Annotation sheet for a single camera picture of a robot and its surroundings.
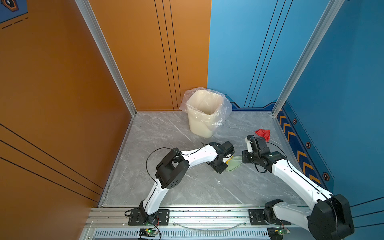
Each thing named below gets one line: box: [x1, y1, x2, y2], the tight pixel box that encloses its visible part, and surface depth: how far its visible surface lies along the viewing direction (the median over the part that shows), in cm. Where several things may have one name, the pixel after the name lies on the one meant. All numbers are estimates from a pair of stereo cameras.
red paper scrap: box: [255, 129, 271, 142], surface depth 107 cm
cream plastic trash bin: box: [186, 89, 224, 139], surface depth 96 cm
